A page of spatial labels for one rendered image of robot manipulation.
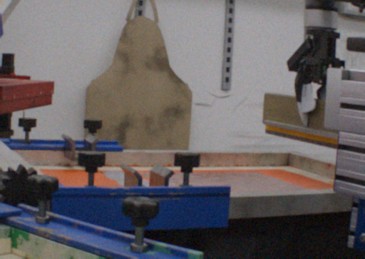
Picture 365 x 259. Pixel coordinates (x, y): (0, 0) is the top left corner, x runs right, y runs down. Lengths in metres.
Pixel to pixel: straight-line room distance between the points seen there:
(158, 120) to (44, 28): 0.71
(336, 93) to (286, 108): 0.64
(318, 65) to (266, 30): 2.30
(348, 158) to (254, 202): 0.26
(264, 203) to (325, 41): 0.45
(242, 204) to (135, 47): 2.34
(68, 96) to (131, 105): 0.31
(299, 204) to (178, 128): 2.35
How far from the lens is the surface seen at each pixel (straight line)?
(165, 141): 3.60
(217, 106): 3.75
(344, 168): 1.06
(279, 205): 1.28
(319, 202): 1.33
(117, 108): 3.49
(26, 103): 2.50
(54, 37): 3.46
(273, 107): 1.76
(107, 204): 1.15
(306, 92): 1.61
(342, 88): 1.06
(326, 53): 1.57
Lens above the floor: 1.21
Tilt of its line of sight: 5 degrees down
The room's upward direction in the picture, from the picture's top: 3 degrees clockwise
